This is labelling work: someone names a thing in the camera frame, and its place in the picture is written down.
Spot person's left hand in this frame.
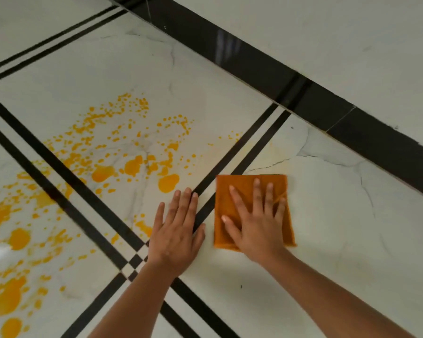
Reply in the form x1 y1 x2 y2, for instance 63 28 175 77
147 187 206 278

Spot person's right hand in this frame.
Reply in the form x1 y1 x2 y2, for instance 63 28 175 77
221 178 292 269

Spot orange cleaning cloth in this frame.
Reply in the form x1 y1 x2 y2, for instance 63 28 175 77
214 174 297 251

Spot person's right forearm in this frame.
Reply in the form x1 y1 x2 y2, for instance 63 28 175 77
264 251 417 338

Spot person's left forearm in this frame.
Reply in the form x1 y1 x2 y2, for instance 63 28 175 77
87 260 184 338

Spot yellow liquid spill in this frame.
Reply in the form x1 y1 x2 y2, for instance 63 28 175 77
0 93 244 338

